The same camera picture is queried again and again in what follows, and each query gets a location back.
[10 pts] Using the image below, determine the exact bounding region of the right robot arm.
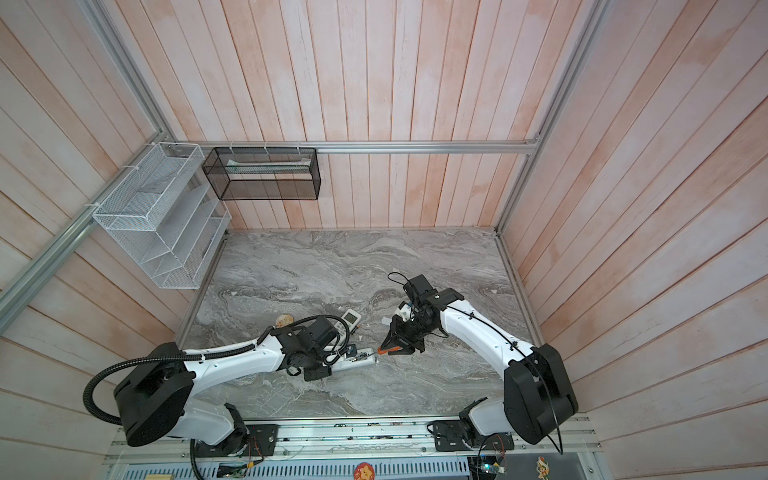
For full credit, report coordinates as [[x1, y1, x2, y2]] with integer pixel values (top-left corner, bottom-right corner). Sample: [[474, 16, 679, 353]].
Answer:
[[378, 275, 579, 450]]

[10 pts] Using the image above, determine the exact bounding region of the black wire mesh basket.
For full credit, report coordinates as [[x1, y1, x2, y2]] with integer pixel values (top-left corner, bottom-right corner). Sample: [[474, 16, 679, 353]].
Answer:
[[202, 146, 322, 201]]

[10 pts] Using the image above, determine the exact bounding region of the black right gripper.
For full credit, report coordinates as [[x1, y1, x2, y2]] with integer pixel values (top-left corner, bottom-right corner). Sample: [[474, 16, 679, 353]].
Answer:
[[380, 311, 435, 352]]

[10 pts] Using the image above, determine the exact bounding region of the round wooden coaster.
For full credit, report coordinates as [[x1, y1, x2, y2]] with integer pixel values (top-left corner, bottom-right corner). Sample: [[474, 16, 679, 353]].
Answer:
[[275, 314, 295, 328]]

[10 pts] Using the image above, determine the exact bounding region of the white TV remote control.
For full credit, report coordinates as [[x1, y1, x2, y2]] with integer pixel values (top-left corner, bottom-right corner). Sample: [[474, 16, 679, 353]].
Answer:
[[331, 351, 377, 374]]

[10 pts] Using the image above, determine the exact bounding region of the white air conditioner remote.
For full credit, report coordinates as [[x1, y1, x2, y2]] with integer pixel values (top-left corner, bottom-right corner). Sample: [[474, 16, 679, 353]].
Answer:
[[340, 309, 362, 331]]

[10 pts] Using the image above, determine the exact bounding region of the orange handled screwdriver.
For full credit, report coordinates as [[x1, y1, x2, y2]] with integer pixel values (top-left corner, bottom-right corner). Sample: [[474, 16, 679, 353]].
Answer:
[[377, 346, 402, 355]]

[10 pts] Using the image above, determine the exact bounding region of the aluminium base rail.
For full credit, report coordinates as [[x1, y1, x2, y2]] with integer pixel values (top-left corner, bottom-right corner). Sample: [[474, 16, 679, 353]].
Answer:
[[104, 413, 601, 466]]

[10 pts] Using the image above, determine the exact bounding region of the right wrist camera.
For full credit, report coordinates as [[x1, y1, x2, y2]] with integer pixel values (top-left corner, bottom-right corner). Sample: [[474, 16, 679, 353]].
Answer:
[[395, 302, 413, 322]]

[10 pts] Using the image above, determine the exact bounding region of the horizontal aluminium frame rail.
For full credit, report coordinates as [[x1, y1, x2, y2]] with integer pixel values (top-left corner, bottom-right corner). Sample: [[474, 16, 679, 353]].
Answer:
[[174, 140, 538, 155]]

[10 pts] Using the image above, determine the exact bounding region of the white wire mesh shelf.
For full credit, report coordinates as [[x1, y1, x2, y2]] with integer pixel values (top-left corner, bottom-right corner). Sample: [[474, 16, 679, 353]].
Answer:
[[94, 142, 231, 290]]

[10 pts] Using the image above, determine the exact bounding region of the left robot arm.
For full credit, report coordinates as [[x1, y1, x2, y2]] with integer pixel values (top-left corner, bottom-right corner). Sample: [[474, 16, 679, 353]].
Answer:
[[82, 315, 350, 456]]

